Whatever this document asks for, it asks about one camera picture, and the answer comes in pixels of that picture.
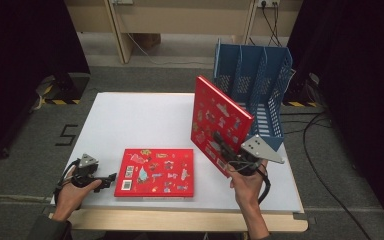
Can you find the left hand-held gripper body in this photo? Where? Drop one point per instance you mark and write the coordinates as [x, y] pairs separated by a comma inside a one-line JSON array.
[[87, 163]]

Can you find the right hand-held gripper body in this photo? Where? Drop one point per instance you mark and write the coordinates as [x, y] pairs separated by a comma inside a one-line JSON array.
[[261, 150]]

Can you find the red picture book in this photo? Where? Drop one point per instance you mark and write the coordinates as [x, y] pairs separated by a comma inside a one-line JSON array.
[[220, 110], [160, 186]]

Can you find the blue plastic file rack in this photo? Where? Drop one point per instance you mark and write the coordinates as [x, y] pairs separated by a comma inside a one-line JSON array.
[[266, 83]]

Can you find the person's left hand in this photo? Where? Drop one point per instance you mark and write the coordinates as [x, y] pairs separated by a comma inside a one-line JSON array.
[[71, 198]]

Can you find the person's right hand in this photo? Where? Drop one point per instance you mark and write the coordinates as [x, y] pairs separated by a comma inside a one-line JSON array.
[[248, 188]]

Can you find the black stand base, striped tape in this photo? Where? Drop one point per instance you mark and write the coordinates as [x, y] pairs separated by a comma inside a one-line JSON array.
[[301, 96], [68, 88]]

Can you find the cardboard box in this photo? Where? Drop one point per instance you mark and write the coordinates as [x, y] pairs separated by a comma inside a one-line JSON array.
[[150, 40]]

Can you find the black curtain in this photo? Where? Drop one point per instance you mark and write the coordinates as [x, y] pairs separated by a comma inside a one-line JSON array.
[[356, 66], [20, 50]]

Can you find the wall power socket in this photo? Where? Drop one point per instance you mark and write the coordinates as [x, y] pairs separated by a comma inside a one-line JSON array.
[[268, 2]]

